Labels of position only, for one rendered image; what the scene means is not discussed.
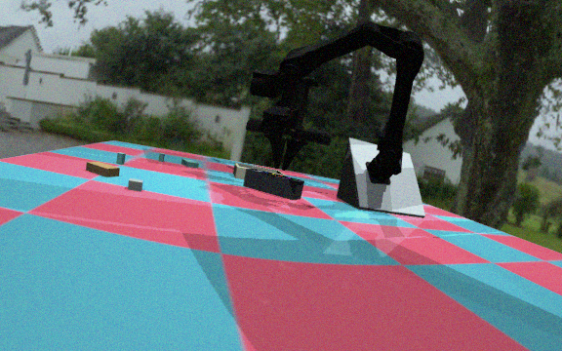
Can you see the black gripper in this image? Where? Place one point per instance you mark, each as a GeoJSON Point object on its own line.
{"type": "Point", "coordinates": [298, 140]}

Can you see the cream shallow square tray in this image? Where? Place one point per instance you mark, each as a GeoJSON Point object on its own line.
{"type": "Point", "coordinates": [240, 169]}

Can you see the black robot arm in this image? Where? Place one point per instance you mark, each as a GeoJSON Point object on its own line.
{"type": "Point", "coordinates": [404, 46]}

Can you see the brown rectangular block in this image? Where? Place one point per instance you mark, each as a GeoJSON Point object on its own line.
{"type": "Point", "coordinates": [102, 169]}

